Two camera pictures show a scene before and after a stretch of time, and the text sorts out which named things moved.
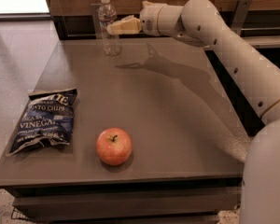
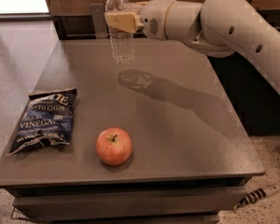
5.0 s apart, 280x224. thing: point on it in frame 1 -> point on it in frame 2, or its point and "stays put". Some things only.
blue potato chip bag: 49,116 stays put
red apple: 114,146 stays put
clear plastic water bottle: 106,12 -> 122,43
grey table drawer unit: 181,202 stays put
